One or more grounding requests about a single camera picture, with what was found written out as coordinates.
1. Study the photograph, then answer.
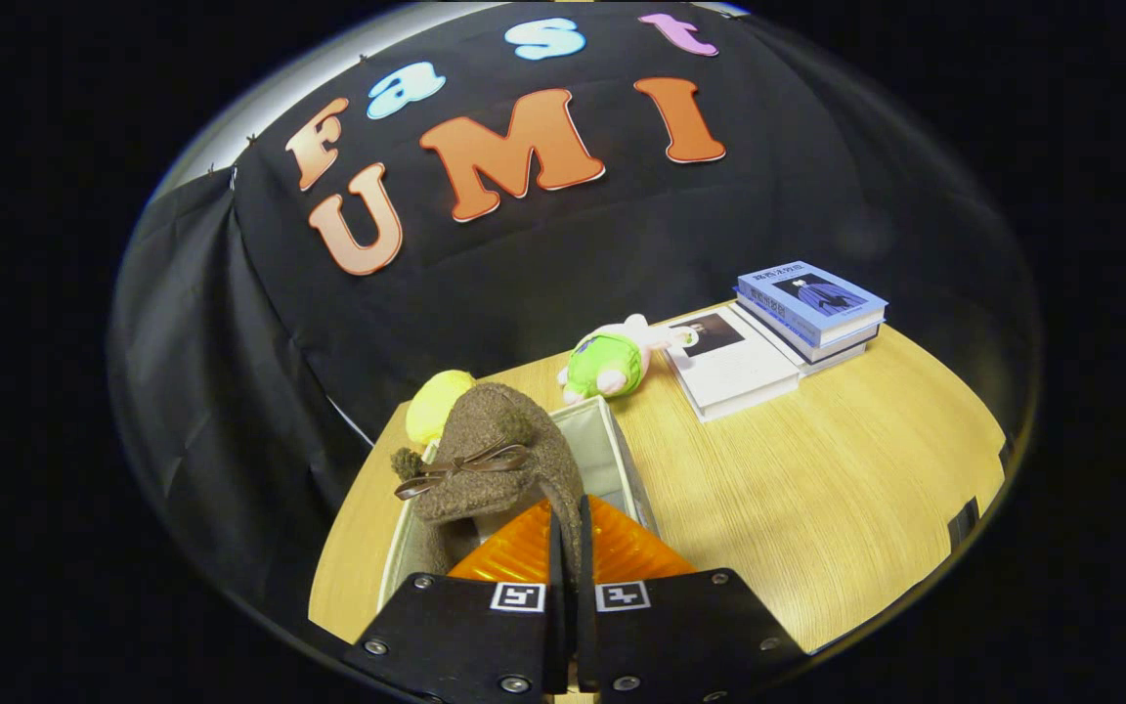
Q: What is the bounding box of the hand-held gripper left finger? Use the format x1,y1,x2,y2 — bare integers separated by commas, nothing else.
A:
341,501,571,703

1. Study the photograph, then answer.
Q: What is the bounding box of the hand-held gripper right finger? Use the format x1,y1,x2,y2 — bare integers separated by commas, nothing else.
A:
576,495,810,702

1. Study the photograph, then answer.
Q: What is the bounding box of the grey fabric storage box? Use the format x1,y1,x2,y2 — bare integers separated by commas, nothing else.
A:
377,396,658,613

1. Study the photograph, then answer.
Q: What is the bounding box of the yellow plush ball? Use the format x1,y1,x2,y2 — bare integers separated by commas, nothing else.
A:
405,370,476,446

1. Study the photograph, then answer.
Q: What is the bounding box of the green and pink plush toy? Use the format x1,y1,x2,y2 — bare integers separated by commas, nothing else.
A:
556,313,696,407

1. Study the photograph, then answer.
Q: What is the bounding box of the white book with dark photo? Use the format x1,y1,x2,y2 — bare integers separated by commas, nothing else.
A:
666,305,803,423

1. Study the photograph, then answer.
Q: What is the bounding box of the black backdrop cloth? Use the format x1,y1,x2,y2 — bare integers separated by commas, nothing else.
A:
106,5,1043,627

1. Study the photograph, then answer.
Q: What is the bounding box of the plain white book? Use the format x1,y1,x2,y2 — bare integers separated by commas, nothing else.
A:
727,301,869,379

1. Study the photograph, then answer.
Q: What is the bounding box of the dark-spined book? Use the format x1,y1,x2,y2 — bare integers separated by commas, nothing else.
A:
734,293,883,366

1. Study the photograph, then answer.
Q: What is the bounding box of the blue book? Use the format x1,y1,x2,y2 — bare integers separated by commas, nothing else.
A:
736,260,889,348

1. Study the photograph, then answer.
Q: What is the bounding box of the small black strip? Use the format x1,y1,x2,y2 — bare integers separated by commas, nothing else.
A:
947,497,982,553

